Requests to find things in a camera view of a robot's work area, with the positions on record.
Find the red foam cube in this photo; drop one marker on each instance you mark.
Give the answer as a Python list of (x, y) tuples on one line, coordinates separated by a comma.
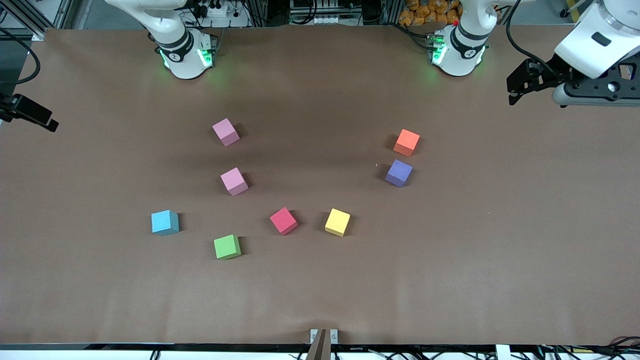
[(283, 220)]

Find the white power strip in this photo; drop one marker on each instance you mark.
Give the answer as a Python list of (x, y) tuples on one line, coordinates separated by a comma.
[(217, 10)]

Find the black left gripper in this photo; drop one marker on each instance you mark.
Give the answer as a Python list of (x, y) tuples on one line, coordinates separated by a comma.
[(547, 73)]

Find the brown table cover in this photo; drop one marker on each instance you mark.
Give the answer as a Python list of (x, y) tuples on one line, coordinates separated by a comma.
[(450, 250)]

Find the yellow foam cube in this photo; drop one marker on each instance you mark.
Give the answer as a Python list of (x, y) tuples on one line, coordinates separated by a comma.
[(337, 221)]

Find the blue foam cube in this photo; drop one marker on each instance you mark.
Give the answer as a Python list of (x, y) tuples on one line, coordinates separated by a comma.
[(164, 221)]

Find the pink foam cube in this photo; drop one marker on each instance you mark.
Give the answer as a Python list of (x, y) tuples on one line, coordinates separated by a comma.
[(233, 180), (225, 131)]

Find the green foam cube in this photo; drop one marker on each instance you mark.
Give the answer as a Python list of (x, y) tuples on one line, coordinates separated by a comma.
[(226, 246)]

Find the aluminium frame profile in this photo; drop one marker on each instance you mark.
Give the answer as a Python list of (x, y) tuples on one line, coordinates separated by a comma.
[(30, 17)]

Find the orange mesh bag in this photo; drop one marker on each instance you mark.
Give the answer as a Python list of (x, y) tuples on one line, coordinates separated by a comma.
[(425, 12)]

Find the purple foam cube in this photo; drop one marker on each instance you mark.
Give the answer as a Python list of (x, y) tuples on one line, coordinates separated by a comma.
[(399, 172)]

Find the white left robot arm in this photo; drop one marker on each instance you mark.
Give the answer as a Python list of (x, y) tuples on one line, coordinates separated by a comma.
[(462, 55)]

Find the orange foam cube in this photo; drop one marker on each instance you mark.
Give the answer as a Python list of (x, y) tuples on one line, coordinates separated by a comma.
[(406, 141)]

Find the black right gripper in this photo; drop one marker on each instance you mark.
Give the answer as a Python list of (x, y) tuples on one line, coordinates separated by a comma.
[(26, 111)]

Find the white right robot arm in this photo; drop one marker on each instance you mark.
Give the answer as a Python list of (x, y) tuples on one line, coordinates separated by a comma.
[(185, 60)]

